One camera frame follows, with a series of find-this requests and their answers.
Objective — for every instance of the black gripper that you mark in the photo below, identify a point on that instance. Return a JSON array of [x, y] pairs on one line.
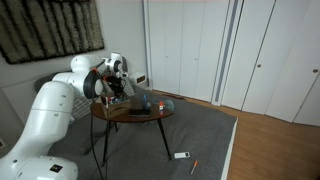
[[116, 82]]

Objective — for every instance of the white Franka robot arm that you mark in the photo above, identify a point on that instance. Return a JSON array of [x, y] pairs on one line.
[[50, 110]]

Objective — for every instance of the open cardboard box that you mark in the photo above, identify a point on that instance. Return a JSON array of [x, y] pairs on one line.
[[116, 108]]

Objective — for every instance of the coloured markers pile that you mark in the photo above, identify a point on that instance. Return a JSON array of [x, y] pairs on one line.
[[119, 99]]

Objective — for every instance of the blue cup on table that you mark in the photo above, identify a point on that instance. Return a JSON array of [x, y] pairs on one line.
[[140, 101]]

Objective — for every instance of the white nightstand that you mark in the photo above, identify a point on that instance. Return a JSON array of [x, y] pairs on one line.
[[138, 79]]

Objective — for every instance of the blue pen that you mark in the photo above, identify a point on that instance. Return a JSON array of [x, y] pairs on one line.
[[145, 100]]

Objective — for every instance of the black flat case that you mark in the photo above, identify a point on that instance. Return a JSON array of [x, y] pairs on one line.
[[140, 112]]

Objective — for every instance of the round wooden table black legs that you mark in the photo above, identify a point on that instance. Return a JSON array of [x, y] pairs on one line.
[[133, 119]]

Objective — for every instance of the white glue stick orange cap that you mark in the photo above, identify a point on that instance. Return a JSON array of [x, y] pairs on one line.
[[161, 106]]

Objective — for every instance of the teal crumpled cloth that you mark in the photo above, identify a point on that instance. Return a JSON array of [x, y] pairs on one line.
[[168, 104]]

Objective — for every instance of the grey bed cover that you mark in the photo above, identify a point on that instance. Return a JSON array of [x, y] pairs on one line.
[[140, 146]]

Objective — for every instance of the grey headboard cushion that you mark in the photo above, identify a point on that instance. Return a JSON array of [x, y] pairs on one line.
[[45, 80]]

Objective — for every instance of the plain white closet doors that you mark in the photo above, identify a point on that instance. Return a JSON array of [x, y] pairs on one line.
[[186, 46]]

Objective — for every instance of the white remote control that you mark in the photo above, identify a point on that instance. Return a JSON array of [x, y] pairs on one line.
[[182, 155]]

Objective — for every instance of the orange pen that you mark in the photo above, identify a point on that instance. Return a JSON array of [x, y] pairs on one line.
[[194, 167]]

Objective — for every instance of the white closet doors with knobs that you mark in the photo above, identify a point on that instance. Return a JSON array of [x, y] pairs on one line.
[[283, 56]]

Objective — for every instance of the shaggy striped wall hanging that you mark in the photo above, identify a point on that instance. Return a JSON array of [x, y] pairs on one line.
[[50, 26]]

